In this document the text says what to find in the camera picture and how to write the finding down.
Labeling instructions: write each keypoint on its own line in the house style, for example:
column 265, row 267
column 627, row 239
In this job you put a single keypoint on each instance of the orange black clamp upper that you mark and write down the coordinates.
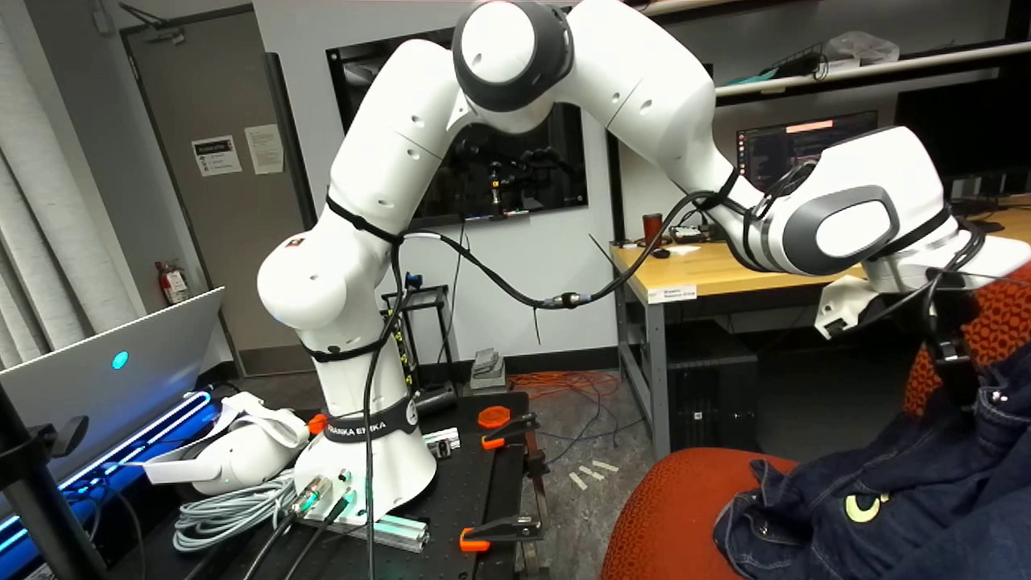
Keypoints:
column 500, row 428

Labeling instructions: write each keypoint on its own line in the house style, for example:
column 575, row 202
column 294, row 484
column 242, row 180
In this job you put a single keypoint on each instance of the silver laptop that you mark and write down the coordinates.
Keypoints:
column 119, row 379

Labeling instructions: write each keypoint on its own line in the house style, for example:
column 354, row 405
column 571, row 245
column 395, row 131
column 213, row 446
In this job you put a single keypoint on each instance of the wooden desk with grey legs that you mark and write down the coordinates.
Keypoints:
column 726, row 357

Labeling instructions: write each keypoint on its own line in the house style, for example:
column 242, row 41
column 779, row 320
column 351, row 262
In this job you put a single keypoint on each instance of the small red cylinder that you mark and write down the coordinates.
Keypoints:
column 653, row 230

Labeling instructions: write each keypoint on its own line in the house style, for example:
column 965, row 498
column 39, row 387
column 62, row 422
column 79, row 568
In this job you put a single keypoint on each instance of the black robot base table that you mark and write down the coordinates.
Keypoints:
column 472, row 489

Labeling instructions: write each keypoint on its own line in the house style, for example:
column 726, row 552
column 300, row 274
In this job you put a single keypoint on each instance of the orange black clamp lower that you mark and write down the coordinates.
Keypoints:
column 483, row 538

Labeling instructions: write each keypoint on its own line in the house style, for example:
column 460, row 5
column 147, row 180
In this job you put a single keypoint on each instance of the grey door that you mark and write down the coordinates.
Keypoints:
column 207, row 92

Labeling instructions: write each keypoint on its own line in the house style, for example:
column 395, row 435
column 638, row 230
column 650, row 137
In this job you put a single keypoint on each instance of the blue denim cloth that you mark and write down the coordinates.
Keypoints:
column 938, row 498

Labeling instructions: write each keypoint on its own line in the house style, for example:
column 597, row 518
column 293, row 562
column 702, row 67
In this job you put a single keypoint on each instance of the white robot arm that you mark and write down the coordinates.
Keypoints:
column 869, row 205

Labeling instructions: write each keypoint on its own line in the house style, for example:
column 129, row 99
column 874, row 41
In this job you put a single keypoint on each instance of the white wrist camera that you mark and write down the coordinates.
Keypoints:
column 846, row 304

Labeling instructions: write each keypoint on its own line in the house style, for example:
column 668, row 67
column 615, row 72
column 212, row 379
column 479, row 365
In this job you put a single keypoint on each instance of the orange black clamp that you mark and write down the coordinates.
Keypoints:
column 483, row 538
column 500, row 428

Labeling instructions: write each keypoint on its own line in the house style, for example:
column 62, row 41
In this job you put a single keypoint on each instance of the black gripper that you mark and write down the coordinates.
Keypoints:
column 952, row 359

